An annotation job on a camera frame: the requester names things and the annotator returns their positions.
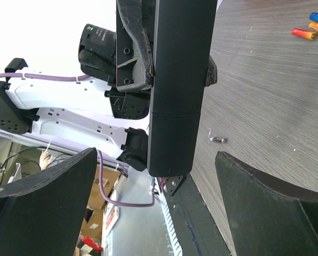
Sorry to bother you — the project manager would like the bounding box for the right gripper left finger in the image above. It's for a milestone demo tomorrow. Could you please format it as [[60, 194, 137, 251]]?
[[0, 148, 97, 256]]

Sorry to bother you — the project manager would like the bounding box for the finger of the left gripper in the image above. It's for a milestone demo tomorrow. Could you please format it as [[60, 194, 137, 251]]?
[[205, 56, 218, 87]]

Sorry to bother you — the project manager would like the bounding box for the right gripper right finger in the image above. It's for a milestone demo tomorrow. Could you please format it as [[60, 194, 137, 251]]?
[[215, 151, 318, 256]]

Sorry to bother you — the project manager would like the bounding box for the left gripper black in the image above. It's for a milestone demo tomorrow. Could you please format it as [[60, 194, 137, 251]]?
[[116, 1, 154, 92]]

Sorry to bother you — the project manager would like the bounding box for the black remote control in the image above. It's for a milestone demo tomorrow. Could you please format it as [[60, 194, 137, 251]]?
[[148, 0, 217, 177]]

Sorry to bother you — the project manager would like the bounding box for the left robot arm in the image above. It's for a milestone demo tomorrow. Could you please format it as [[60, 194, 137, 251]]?
[[0, 1, 217, 177]]

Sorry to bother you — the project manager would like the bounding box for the red battery left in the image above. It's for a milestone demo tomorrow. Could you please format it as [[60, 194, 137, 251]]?
[[291, 28, 318, 40]]

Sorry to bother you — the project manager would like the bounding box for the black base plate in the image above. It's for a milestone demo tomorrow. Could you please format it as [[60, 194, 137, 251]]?
[[158, 174, 232, 256]]

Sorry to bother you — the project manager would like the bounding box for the white slotted cable duct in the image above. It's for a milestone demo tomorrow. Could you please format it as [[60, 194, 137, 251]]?
[[159, 193, 183, 256]]

